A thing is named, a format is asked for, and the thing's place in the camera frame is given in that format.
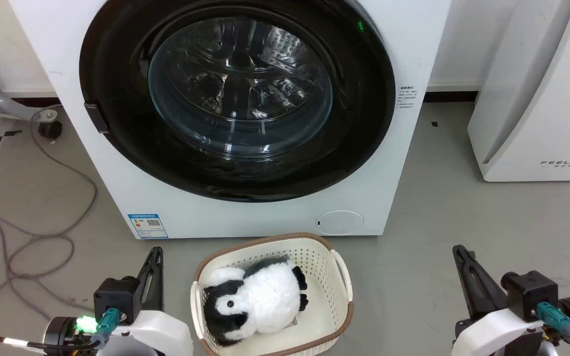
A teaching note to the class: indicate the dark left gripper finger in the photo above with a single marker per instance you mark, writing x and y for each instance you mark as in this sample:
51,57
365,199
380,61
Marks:
158,287
142,289

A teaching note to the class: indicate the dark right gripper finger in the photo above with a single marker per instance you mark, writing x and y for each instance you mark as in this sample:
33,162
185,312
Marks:
490,294
470,287

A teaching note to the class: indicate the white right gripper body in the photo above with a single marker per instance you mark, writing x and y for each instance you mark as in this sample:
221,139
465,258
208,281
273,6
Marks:
493,331

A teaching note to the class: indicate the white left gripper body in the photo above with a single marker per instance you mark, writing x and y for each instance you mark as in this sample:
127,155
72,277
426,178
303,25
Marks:
161,336

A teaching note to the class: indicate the left arm with green light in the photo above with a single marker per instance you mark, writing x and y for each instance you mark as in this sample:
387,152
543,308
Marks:
60,333

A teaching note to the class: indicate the white front-load washing machine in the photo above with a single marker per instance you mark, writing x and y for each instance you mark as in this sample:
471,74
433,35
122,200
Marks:
245,217

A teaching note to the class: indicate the black round glass washer door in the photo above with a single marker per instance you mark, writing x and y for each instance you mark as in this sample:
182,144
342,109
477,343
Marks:
117,148

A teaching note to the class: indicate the black white plush penguin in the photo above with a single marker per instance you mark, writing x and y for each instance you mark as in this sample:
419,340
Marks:
265,301

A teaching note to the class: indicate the cream perforated laundry basket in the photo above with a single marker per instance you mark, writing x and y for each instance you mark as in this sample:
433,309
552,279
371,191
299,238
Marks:
322,277

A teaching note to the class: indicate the black caster wheel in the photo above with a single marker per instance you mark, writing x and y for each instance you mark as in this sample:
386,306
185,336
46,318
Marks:
50,129

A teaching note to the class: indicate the white Feelbird appliance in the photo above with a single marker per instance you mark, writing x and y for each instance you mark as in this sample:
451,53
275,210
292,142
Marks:
532,99

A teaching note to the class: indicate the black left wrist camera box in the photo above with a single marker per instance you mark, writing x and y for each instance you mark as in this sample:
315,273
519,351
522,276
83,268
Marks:
117,296

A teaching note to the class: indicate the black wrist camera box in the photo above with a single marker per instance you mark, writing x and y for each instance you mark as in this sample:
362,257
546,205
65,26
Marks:
117,296
530,294

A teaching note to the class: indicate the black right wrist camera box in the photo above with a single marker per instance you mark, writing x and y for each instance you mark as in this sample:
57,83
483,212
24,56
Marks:
530,294

